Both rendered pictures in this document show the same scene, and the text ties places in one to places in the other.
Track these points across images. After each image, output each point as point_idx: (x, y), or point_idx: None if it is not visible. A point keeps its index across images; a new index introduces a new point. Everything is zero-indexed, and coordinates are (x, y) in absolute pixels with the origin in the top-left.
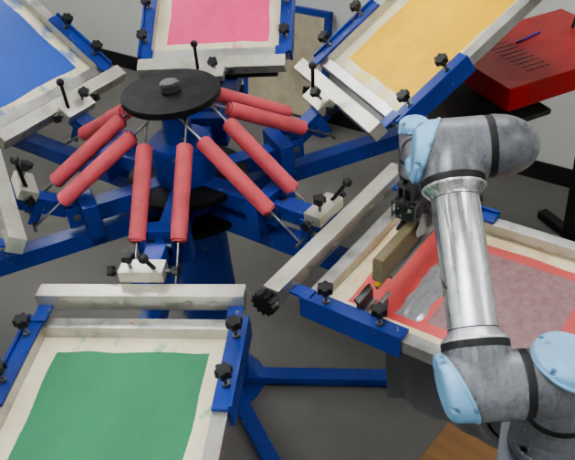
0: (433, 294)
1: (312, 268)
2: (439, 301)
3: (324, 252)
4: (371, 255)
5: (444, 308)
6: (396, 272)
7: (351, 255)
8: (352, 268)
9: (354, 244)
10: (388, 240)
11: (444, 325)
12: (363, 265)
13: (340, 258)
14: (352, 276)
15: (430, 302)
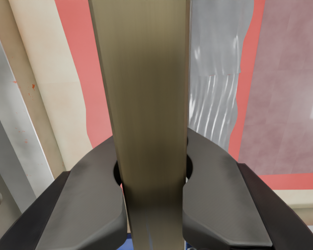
0: (223, 122)
1: (15, 218)
2: (238, 129)
3: None
4: (45, 85)
5: (251, 138)
6: (185, 242)
7: (27, 143)
8: (54, 146)
9: None
10: (28, 9)
11: (265, 167)
12: (58, 120)
13: (21, 162)
14: (67, 153)
15: (226, 143)
